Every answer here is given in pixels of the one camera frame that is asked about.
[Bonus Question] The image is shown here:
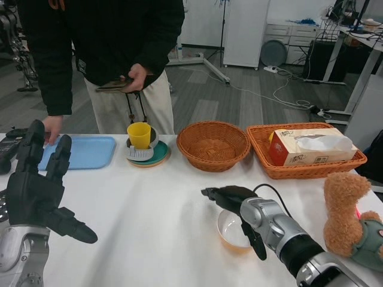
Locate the grey strainer bowl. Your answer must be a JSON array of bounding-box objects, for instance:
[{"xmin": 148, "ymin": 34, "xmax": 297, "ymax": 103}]
[{"xmin": 124, "ymin": 127, "xmax": 160, "ymax": 161}]

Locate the orange plastic bowl white inside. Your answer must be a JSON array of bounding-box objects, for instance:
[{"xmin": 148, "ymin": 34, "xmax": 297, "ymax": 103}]
[{"xmin": 217, "ymin": 209, "xmax": 254, "ymax": 254}]

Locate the white office desk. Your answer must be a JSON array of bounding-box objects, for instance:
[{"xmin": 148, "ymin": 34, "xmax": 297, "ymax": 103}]
[{"xmin": 321, "ymin": 17, "xmax": 383, "ymax": 124}]

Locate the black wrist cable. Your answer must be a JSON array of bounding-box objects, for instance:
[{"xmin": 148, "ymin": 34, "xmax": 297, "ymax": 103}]
[{"xmin": 253, "ymin": 183, "xmax": 296, "ymax": 219}]

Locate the person in black jacket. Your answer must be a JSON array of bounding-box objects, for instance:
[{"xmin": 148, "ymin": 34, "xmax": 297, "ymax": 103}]
[{"xmin": 17, "ymin": 0, "xmax": 186, "ymax": 146}]

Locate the white stand leg with wheels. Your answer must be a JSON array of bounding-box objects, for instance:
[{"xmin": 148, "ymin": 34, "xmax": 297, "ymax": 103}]
[{"xmin": 167, "ymin": 53, "xmax": 232, "ymax": 87}]

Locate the round orange wicker basket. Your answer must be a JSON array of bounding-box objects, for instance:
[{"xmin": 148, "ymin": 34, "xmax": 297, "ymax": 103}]
[{"xmin": 176, "ymin": 120, "xmax": 251, "ymax": 173}]

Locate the black remote controller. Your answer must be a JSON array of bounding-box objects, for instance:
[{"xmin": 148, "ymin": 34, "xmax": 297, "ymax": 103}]
[{"xmin": 0, "ymin": 127, "xmax": 31, "ymax": 176}]

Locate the black office chair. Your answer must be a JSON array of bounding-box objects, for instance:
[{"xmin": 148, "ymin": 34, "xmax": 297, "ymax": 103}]
[{"xmin": 355, "ymin": 129, "xmax": 383, "ymax": 193}]

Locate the orange plastic plate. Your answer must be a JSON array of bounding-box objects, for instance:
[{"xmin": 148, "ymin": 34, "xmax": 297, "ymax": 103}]
[{"xmin": 127, "ymin": 146, "xmax": 172, "ymax": 169}]

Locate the black computer tower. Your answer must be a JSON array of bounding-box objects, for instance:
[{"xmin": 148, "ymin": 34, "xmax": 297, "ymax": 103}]
[{"xmin": 303, "ymin": 39, "xmax": 348, "ymax": 83}]

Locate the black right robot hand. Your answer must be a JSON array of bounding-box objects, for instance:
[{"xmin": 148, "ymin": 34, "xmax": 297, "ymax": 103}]
[{"xmin": 200, "ymin": 185, "xmax": 268, "ymax": 261}]

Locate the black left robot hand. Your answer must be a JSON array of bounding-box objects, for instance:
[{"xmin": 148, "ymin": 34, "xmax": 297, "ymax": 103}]
[{"xmin": 5, "ymin": 119, "xmax": 99, "ymax": 245}]

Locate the white drawer cabinet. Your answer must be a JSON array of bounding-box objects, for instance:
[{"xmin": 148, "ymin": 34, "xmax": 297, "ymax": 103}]
[{"xmin": 265, "ymin": 19, "xmax": 326, "ymax": 65}]

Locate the teal green plate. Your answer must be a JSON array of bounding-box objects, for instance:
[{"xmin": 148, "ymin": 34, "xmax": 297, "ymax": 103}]
[{"xmin": 127, "ymin": 140, "xmax": 170, "ymax": 166}]

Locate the light blue plastic tray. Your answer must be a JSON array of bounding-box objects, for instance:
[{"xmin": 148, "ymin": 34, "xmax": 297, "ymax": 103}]
[{"xmin": 38, "ymin": 136, "xmax": 117, "ymax": 170}]

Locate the rectangular orange wicker basket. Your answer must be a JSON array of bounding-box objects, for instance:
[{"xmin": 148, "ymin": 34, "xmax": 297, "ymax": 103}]
[{"xmin": 246, "ymin": 122, "xmax": 368, "ymax": 180}]

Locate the smartphone with lanyard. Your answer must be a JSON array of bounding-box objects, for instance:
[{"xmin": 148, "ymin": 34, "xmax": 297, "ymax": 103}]
[{"xmin": 95, "ymin": 77, "xmax": 135, "ymax": 94}]

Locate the white tall cabinet on wheels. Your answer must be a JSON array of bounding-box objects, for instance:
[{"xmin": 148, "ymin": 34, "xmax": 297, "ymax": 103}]
[{"xmin": 223, "ymin": 0, "xmax": 271, "ymax": 71}]

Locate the grey round tray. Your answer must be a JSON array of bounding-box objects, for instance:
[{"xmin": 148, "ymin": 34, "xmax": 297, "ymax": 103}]
[{"xmin": 260, "ymin": 39, "xmax": 288, "ymax": 67}]

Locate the white floor cable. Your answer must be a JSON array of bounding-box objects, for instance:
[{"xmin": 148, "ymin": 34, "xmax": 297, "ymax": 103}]
[{"xmin": 230, "ymin": 70, "xmax": 333, "ymax": 119}]

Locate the yellow plastic cup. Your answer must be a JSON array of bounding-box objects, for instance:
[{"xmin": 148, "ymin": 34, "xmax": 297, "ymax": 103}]
[{"xmin": 127, "ymin": 121, "xmax": 152, "ymax": 150}]

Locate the silver black humanoid robot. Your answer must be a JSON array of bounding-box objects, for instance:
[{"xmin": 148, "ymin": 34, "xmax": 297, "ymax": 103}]
[{"xmin": 0, "ymin": 0, "xmax": 39, "ymax": 92}]

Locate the red and beige tissue box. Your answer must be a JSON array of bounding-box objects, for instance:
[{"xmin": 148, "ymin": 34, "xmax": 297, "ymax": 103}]
[{"xmin": 268, "ymin": 129, "xmax": 358, "ymax": 167}]

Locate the brown teddy bear plush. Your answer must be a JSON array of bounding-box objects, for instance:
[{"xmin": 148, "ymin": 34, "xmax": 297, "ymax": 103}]
[{"xmin": 323, "ymin": 173, "xmax": 383, "ymax": 264}]

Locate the silver metal mesh object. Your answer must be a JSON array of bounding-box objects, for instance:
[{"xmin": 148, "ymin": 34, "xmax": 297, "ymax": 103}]
[{"xmin": 0, "ymin": 188, "xmax": 10, "ymax": 224}]

